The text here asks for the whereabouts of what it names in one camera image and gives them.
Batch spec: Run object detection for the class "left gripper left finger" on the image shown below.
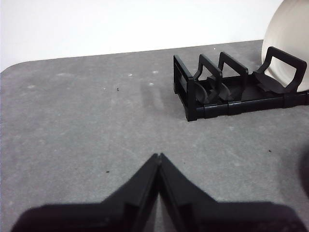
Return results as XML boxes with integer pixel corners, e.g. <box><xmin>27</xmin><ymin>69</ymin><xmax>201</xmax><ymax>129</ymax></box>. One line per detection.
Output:
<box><xmin>11</xmin><ymin>153</ymin><xmax>161</xmax><ymax>232</ymax></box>

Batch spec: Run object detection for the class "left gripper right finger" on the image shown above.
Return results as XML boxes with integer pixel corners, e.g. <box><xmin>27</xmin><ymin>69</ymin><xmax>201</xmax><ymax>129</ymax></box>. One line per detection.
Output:
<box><xmin>159</xmin><ymin>152</ymin><xmax>305</xmax><ymax>232</ymax></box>

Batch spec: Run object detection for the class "black plastic plate rack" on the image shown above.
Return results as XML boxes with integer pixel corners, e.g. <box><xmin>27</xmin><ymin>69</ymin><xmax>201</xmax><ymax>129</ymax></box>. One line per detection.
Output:
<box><xmin>173</xmin><ymin>46</ymin><xmax>309</xmax><ymax>122</ymax></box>

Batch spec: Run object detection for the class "cream white round plate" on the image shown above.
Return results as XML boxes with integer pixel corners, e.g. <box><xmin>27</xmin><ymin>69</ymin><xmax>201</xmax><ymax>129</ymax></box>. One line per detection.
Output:
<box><xmin>262</xmin><ymin>0</ymin><xmax>309</xmax><ymax>92</ymax></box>

